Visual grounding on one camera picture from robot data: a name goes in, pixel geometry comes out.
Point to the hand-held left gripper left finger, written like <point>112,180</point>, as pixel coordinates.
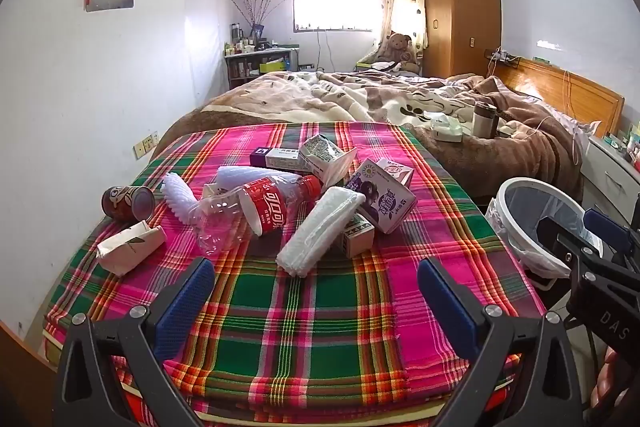
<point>187,302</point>

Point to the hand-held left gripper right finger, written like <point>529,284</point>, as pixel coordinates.
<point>445,302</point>

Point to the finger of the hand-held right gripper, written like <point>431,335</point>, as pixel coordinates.
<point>555,229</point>
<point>605,223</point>

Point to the white trash bin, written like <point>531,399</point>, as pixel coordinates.
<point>530,212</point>

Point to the white paper tissue pack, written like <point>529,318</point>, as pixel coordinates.
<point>130,247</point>

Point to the small white foam net sleeve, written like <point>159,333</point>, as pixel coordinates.
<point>177,202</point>

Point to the small green white box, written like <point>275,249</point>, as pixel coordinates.
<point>357,237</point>

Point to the brown drink can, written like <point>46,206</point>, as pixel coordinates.
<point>127,203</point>

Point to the purple milk carton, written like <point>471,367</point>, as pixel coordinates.
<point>380,202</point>

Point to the clear plastic bottle red label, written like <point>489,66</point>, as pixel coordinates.
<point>265,207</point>

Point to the pink white carton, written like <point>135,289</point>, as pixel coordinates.
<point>397,169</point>

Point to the white purple medicine box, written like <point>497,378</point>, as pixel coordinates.
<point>282,158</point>

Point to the grey printed carton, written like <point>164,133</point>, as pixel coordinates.
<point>325,154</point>

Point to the person's right hand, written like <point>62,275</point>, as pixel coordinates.
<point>607,377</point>

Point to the white nightstand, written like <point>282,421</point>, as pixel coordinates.
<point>610,177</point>

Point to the nightstand bottles and boxes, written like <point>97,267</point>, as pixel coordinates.
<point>625,144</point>

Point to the dark flat object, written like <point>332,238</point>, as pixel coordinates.
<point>507,132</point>

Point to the pink green plaid blanket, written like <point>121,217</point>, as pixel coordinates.
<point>300,307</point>

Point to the steel thermos cup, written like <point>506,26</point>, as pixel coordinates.
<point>484,122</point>

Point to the wooden headboard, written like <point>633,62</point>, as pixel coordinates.
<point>565,92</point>

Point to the white tissue box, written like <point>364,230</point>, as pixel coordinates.
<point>447,129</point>

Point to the brown cream fleece blanket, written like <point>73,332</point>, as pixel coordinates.
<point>350,97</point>

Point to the brown teddy bear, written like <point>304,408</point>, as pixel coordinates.
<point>397,47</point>

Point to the wooden wardrobe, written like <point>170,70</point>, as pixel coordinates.
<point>460,7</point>

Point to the cluttered low shelf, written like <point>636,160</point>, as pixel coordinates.
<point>260,67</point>

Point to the decorative dry branches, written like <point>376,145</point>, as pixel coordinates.
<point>255,12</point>

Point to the bright window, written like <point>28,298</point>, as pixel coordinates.
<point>335,9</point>

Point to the wall socket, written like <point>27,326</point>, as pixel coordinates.
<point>145,144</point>

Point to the small black wall shelf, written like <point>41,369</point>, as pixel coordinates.
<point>502,57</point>

